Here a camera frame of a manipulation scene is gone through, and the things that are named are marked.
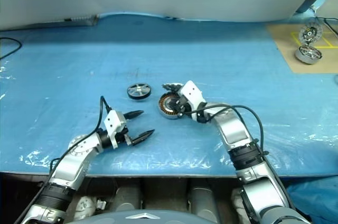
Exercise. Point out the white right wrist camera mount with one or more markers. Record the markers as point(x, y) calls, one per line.
point(191, 92)

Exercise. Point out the silver spoked rotor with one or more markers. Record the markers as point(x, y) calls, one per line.
point(307, 55)

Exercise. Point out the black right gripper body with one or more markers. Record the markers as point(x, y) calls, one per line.
point(188, 105)

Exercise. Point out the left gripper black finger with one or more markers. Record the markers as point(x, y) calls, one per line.
point(144, 136)
point(134, 114)

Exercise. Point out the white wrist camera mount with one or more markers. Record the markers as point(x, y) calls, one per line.
point(113, 121)
point(191, 92)

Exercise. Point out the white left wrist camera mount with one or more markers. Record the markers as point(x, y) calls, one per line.
point(113, 121)

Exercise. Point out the grey rounded cylinder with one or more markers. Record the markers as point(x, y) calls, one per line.
point(202, 197)
point(128, 195)

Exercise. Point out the blue plastic table cover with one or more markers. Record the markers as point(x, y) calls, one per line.
point(79, 63)

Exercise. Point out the white rounded plastic part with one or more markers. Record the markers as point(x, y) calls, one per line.
point(85, 205)

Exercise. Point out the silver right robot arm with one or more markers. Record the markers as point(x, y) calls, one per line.
point(232, 129)

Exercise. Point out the grey robot torso with logo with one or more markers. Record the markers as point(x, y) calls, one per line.
point(118, 216)

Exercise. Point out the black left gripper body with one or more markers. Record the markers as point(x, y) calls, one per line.
point(125, 135)

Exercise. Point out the grey power strip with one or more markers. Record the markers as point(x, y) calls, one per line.
point(84, 20)

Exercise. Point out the black spoked rotor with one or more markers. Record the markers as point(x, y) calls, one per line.
point(139, 89)

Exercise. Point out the brown cardboard sheet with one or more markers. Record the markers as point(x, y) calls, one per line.
point(290, 57)

